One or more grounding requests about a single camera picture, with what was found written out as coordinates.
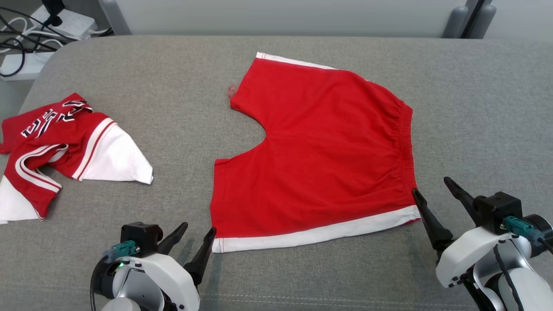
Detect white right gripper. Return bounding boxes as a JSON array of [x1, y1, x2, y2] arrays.
[[412, 177, 533, 289]]

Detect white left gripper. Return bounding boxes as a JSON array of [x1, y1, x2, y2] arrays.
[[122, 222, 217, 311]]

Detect red shorts with white stripe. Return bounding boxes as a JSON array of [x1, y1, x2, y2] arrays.
[[210, 52, 422, 254]]

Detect red white basketball jersey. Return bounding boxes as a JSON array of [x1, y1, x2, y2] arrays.
[[0, 93, 154, 224]]

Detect white flat floor box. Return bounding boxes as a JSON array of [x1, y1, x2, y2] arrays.
[[0, 51, 57, 82]]

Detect black plug adapter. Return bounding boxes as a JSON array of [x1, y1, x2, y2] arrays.
[[42, 0, 65, 26]]

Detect green left camera connector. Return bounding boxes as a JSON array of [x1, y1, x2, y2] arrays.
[[103, 241, 140, 263]]

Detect green camera connector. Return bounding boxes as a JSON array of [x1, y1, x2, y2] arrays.
[[503, 216, 546, 243], [103, 241, 140, 263]]

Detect green right camera connector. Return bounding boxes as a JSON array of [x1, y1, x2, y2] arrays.
[[503, 216, 546, 243]]

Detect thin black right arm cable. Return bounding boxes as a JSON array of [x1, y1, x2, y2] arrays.
[[494, 244, 524, 311]]

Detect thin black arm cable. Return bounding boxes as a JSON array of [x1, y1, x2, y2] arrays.
[[494, 244, 524, 311], [89, 255, 108, 311]]

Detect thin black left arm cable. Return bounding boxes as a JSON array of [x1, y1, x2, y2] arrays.
[[89, 255, 108, 311]]

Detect grey partition post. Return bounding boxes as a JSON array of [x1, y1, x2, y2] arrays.
[[460, 0, 497, 39], [99, 0, 131, 36], [442, 0, 480, 38]]

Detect white power strip with cables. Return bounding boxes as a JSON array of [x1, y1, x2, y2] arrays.
[[0, 6, 59, 78]]

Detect white power cable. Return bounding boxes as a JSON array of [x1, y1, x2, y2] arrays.
[[0, 16, 61, 54]]

